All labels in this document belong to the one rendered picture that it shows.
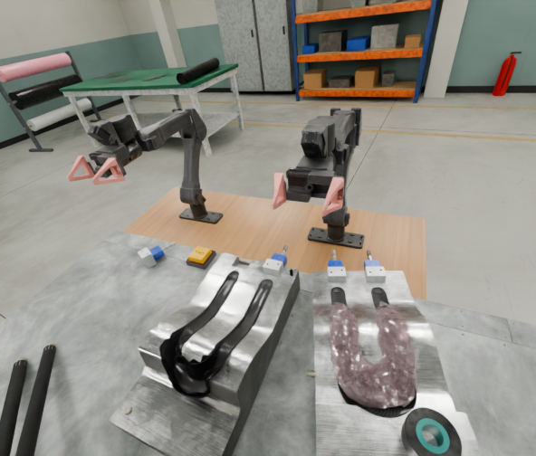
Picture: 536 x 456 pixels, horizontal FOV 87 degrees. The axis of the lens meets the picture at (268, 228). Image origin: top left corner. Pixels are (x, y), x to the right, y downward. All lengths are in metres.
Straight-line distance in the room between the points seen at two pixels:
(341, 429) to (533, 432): 0.39
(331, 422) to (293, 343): 0.25
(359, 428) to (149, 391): 0.45
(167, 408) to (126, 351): 0.26
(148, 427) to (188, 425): 0.08
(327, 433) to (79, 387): 0.63
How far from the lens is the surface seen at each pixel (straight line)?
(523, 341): 0.96
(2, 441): 0.91
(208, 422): 0.71
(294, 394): 0.76
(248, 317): 0.77
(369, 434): 0.63
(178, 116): 1.14
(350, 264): 0.99
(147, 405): 0.77
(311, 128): 0.59
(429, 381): 0.73
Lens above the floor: 1.51
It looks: 38 degrees down
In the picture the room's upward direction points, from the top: 9 degrees counter-clockwise
